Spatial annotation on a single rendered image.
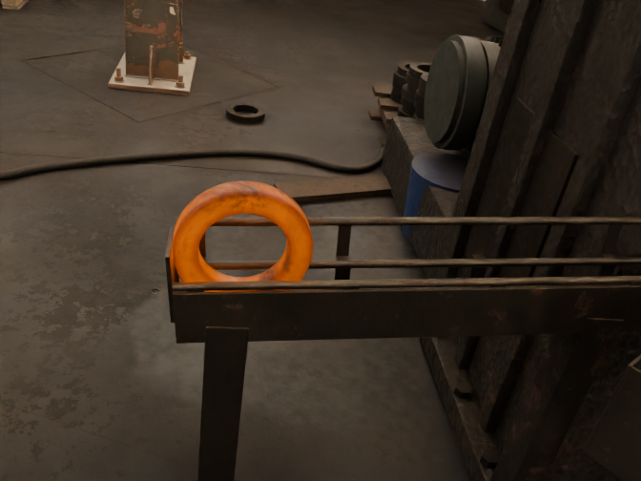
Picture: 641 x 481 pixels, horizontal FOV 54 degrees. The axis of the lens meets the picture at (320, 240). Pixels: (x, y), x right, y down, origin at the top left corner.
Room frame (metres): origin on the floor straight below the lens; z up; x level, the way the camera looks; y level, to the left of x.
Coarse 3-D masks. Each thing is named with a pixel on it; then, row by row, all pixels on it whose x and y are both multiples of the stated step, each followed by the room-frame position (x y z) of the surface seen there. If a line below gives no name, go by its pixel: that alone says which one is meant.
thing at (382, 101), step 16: (400, 64) 3.05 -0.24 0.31; (416, 64) 2.85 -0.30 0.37; (400, 80) 2.96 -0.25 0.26; (416, 80) 2.74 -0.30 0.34; (384, 96) 3.09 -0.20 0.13; (400, 96) 2.96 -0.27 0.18; (416, 96) 2.55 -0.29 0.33; (368, 112) 3.17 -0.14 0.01; (384, 112) 2.82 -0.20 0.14; (400, 112) 2.77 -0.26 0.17; (416, 112) 2.56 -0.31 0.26
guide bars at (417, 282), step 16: (176, 288) 0.66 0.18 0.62; (192, 288) 0.66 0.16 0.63; (208, 288) 0.66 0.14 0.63; (224, 288) 0.67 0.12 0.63; (240, 288) 0.67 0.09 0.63; (256, 288) 0.68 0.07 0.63; (272, 288) 0.68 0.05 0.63; (288, 288) 0.68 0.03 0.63; (304, 288) 0.69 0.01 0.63; (320, 288) 0.69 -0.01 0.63; (336, 288) 0.70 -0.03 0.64; (352, 288) 0.70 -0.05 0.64
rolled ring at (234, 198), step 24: (216, 192) 0.69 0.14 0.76; (240, 192) 0.69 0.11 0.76; (264, 192) 0.70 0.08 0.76; (192, 216) 0.67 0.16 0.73; (216, 216) 0.68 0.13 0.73; (264, 216) 0.70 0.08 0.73; (288, 216) 0.70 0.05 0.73; (192, 240) 0.67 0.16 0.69; (288, 240) 0.70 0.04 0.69; (312, 240) 0.71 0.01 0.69; (192, 264) 0.67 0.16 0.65; (288, 264) 0.70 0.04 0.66
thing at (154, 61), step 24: (144, 0) 3.08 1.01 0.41; (168, 0) 3.09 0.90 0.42; (144, 24) 3.08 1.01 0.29; (168, 24) 3.10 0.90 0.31; (144, 48) 3.08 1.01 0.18; (168, 48) 3.10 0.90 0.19; (120, 72) 2.98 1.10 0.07; (144, 72) 3.08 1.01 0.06; (168, 72) 3.10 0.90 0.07; (192, 72) 3.29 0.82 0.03
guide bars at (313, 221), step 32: (224, 224) 0.75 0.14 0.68; (256, 224) 0.76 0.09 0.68; (320, 224) 0.77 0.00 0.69; (352, 224) 0.78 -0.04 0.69; (384, 224) 0.79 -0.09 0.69; (416, 224) 0.80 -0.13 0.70; (448, 224) 0.81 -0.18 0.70; (480, 224) 0.82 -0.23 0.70; (512, 224) 0.83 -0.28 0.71; (544, 224) 0.84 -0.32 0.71; (576, 224) 0.85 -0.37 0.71; (480, 256) 0.82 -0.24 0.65; (608, 256) 0.86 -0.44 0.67
